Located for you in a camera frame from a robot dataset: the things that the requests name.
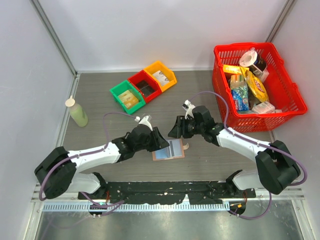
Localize yellow snack packet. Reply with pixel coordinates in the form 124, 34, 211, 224
222, 64, 250, 75

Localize yellow storage bin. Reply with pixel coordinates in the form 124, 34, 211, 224
143, 61, 177, 92

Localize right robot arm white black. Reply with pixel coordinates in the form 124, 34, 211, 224
168, 105, 301, 198

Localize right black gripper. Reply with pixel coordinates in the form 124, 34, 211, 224
168, 115, 204, 139

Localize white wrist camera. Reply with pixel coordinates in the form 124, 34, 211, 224
134, 115, 153, 131
182, 100, 195, 120

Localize blue snack bag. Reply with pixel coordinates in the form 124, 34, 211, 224
230, 74, 250, 112

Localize purple cable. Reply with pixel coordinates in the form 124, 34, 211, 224
39, 111, 140, 216
186, 90, 309, 221

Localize tan leather card holder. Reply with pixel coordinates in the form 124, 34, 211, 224
152, 138, 190, 161

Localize grey patterned card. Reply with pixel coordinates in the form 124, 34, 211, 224
152, 70, 165, 80
159, 75, 170, 86

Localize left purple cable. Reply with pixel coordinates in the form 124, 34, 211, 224
39, 111, 140, 216

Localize red storage bin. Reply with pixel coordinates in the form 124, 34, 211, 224
128, 70, 162, 104

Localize green liquid squeeze bottle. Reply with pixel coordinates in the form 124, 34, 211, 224
65, 95, 89, 127

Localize yellow cards in green bin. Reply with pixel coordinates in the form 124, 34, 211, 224
118, 90, 139, 109

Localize white small box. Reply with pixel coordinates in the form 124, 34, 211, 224
251, 101, 276, 114

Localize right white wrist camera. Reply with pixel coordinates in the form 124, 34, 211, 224
182, 100, 195, 120

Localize green storage bin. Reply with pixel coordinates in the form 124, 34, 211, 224
109, 80, 146, 115

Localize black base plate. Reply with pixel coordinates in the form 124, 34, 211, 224
89, 181, 256, 205

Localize red plastic shopping basket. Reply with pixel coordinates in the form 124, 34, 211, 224
212, 42, 308, 133

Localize dark labelled can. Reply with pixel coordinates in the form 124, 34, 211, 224
249, 52, 267, 76

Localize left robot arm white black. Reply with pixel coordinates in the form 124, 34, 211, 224
34, 124, 169, 201

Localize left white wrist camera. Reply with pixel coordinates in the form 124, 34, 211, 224
134, 115, 153, 131

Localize black cards in red bin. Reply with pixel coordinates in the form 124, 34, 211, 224
136, 80, 156, 98

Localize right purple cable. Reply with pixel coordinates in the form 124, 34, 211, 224
186, 90, 309, 221

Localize white slotted cable duct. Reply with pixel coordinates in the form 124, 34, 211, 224
42, 201, 230, 212

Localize yellow chips bag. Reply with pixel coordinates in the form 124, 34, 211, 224
245, 70, 269, 102

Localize white card with black stripe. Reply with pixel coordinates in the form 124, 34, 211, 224
168, 139, 183, 158

